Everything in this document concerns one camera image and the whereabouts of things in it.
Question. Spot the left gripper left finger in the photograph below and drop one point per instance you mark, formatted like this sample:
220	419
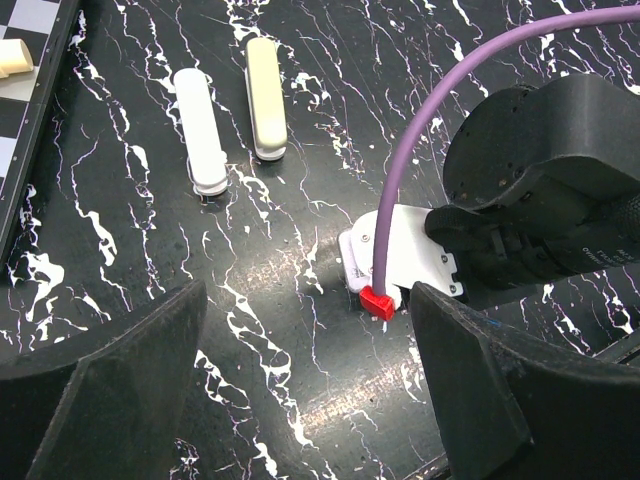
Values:
106	403

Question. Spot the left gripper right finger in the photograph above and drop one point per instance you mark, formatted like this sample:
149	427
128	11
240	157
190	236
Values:
511	406

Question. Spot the white stapler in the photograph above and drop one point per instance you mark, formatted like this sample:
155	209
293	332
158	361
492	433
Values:
206	158

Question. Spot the grey beige stapler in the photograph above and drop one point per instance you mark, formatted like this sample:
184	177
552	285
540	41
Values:
265	97

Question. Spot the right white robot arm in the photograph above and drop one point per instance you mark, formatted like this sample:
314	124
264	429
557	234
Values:
542	185

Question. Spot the wooden cylinder peg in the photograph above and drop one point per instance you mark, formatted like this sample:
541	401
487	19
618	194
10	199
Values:
15	58

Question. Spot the black white checkerboard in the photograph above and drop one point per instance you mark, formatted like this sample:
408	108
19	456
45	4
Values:
45	27

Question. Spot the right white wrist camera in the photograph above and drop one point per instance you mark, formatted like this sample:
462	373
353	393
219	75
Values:
412	257

